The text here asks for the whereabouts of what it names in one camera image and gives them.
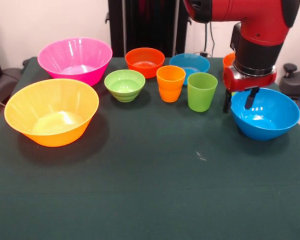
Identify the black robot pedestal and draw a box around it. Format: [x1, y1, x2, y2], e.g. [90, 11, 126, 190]
[105, 0, 192, 58]

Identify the red-orange bowl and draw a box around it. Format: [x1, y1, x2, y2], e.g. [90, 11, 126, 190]
[124, 47, 166, 79]
[222, 51, 237, 72]

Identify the small green bowl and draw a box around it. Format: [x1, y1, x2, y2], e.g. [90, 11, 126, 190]
[104, 69, 146, 103]

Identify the large orange bowl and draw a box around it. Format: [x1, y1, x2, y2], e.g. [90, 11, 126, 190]
[4, 78, 100, 148]

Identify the orange cup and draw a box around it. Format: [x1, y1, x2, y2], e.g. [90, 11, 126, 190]
[156, 65, 186, 103]

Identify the grey pedestal foot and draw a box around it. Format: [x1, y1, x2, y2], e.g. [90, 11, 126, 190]
[0, 67, 25, 106]
[279, 63, 300, 101]

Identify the green cup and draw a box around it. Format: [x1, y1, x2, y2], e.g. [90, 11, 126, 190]
[187, 72, 219, 113]

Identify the medium blue bowl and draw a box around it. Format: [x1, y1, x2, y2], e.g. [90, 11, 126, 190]
[230, 87, 300, 141]

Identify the dark green tablecloth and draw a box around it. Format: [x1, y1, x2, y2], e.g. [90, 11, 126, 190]
[0, 56, 300, 240]

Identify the large pink bowl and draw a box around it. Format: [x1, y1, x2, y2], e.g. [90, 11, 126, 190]
[37, 37, 113, 87]

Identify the black wall cable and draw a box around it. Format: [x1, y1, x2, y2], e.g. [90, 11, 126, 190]
[203, 21, 216, 55]

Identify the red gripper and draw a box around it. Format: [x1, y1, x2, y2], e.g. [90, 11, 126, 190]
[222, 65, 278, 115]

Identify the small blue bowl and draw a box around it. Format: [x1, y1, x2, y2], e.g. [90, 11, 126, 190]
[169, 52, 211, 87]

